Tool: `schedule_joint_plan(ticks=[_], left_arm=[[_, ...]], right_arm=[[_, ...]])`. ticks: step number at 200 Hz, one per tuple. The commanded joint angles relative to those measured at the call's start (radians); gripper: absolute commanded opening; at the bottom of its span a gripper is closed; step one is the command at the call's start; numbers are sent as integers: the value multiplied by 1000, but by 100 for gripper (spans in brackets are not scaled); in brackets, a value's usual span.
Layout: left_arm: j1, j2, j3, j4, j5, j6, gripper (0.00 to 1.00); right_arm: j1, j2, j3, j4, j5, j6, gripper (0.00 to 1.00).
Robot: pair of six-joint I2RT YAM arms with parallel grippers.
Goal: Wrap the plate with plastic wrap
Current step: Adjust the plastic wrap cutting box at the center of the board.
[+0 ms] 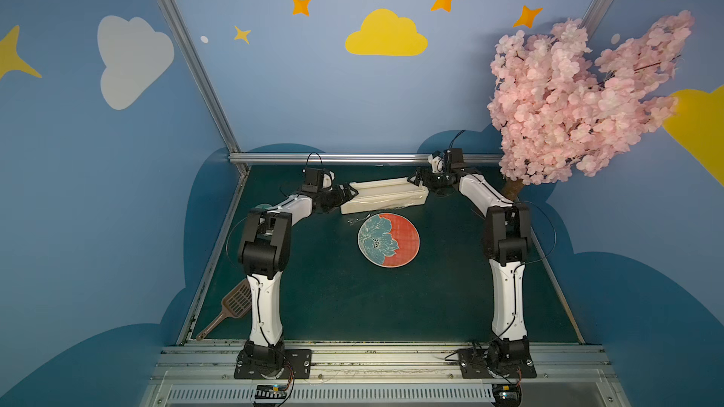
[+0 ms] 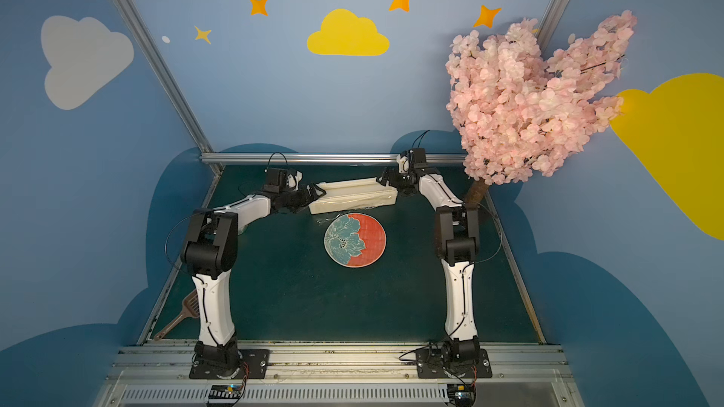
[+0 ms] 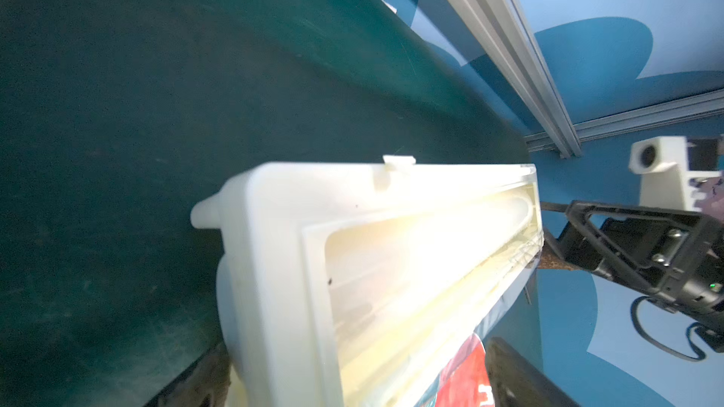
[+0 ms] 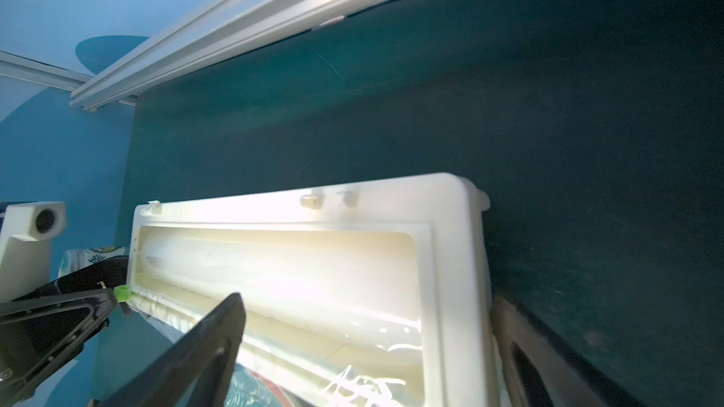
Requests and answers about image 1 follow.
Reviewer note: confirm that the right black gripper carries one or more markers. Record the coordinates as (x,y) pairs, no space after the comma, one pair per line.
(426,178)

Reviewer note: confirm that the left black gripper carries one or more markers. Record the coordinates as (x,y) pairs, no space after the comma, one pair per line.
(342,195)

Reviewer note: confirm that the white plastic wrap dispenser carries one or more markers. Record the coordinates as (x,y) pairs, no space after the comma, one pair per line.
(384,194)

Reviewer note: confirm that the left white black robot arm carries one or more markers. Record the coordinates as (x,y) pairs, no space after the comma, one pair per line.
(264,253)

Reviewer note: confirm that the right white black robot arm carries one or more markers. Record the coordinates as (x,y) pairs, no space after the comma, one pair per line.
(507,241)

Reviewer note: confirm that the red and teal floral plate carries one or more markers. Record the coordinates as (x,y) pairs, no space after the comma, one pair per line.
(388,240)

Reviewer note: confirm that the pink artificial blossom tree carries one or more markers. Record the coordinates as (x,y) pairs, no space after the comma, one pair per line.
(559,112)

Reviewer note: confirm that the brown slotted spatula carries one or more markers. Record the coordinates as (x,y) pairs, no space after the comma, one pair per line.
(235,304)

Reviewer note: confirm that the left small circuit board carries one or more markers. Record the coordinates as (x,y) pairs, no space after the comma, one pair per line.
(270,394)

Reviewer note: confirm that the small circuit board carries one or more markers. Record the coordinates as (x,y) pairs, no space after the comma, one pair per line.
(506,395)
(270,394)

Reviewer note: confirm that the right small circuit board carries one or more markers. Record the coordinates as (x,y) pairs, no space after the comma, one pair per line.
(506,395)

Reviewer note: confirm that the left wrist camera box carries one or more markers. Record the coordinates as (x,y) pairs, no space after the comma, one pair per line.
(317,180)

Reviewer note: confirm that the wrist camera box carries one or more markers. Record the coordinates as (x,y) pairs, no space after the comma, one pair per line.
(317,180)
(449,161)

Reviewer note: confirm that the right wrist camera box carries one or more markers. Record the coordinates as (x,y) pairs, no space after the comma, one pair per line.
(449,161)

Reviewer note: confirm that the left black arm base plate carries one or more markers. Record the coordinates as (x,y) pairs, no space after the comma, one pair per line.
(256,363)

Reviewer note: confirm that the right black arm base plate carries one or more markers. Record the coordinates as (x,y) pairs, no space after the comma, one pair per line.
(476,363)

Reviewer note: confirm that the aluminium front rail frame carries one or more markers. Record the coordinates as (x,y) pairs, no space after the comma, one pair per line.
(382,374)

